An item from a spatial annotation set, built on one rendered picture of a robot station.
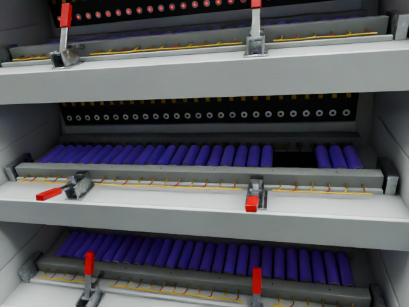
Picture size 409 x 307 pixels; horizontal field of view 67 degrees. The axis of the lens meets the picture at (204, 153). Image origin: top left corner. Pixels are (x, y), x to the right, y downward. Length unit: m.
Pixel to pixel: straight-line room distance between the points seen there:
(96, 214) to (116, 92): 0.18
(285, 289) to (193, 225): 0.18
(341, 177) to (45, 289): 0.52
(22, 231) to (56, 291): 0.13
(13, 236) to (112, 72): 0.36
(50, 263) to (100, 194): 0.21
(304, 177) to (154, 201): 0.21
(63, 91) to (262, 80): 0.27
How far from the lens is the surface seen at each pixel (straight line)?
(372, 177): 0.45
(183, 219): 0.43
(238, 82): 0.39
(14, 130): 0.64
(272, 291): 0.52
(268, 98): 0.53
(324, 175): 0.43
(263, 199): 0.40
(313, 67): 0.38
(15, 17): 0.68
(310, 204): 0.42
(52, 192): 0.46
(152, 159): 0.51
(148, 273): 0.56
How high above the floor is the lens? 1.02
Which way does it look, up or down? 9 degrees down
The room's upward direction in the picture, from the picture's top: 2 degrees counter-clockwise
